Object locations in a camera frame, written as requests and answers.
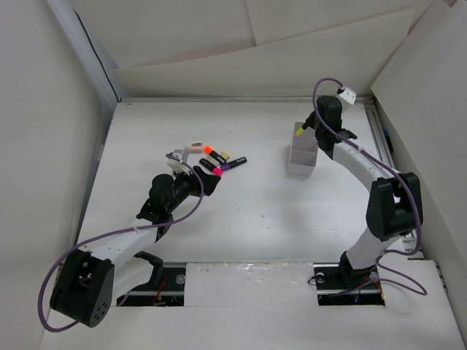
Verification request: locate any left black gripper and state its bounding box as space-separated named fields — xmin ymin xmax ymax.
xmin=166 ymin=166 xmax=218 ymax=213

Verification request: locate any pink highlighter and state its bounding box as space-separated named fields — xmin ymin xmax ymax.
xmin=199 ymin=158 xmax=223 ymax=176

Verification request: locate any purple highlighter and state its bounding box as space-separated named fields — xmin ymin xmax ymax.
xmin=220 ymin=157 xmax=247 ymax=171

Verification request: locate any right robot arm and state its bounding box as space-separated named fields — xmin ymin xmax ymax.
xmin=302 ymin=96 xmax=422 ymax=295

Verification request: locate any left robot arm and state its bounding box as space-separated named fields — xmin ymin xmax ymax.
xmin=50 ymin=166 xmax=221 ymax=327

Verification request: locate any white divided paper container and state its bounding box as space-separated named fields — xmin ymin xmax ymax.
xmin=286 ymin=122 xmax=319 ymax=177

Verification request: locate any orange highlighter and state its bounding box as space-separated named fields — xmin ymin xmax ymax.
xmin=203 ymin=146 xmax=227 ymax=164

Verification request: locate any pink white eraser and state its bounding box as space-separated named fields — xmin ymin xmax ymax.
xmin=185 ymin=141 xmax=204 ymax=154

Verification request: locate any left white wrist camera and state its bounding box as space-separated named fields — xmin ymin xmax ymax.
xmin=167 ymin=149 xmax=190 ymax=174

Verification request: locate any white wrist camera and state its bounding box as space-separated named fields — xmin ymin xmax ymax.
xmin=167 ymin=149 xmax=190 ymax=174
xmin=337 ymin=87 xmax=357 ymax=105

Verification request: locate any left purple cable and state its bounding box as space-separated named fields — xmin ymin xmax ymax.
xmin=36 ymin=152 xmax=205 ymax=333

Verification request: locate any purple cable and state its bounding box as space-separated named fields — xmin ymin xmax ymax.
xmin=312 ymin=77 xmax=428 ymax=297
xmin=36 ymin=152 xmax=205 ymax=333

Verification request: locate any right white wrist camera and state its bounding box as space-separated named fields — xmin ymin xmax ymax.
xmin=337 ymin=87 xmax=357 ymax=105

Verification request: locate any aluminium frame rail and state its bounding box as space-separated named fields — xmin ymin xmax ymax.
xmin=364 ymin=98 xmax=423 ymax=258

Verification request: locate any blue object on rail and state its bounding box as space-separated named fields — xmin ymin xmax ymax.
xmin=383 ymin=129 xmax=393 ymax=153

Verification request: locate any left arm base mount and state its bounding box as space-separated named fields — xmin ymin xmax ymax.
xmin=112 ymin=252 xmax=187 ymax=307

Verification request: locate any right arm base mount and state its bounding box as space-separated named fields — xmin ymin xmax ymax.
xmin=308 ymin=253 xmax=385 ymax=306

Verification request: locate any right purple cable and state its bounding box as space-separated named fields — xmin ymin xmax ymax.
xmin=312 ymin=77 xmax=428 ymax=297

